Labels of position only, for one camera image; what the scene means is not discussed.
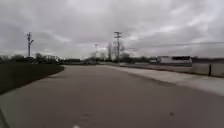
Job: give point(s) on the bare trees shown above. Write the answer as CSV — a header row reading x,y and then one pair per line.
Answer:
x,y
109,51

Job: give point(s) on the utility pole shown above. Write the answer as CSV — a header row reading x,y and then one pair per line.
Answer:
x,y
118,46
29,46

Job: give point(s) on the grey paved path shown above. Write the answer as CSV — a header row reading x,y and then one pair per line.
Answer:
x,y
100,96

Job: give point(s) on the white building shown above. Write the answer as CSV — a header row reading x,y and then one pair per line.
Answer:
x,y
175,60

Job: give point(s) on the row of trees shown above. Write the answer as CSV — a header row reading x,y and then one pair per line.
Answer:
x,y
40,58

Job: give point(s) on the pale concrete strip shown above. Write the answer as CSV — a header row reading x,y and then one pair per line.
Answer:
x,y
186,81

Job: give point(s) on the dark grass stretch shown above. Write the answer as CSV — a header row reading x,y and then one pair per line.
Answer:
x,y
20,75

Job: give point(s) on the pale wall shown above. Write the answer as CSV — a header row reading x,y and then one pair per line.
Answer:
x,y
200,68

